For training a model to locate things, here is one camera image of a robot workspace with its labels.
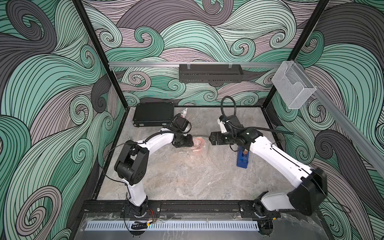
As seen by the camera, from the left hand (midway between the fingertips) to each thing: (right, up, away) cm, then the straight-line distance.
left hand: (191, 142), depth 89 cm
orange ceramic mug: (+5, -1, +1) cm, 5 cm away
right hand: (+13, +4, -9) cm, 16 cm away
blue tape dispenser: (+31, -8, -3) cm, 32 cm away
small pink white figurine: (-5, +19, +19) cm, 27 cm away
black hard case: (-29, +18, +20) cm, 39 cm away
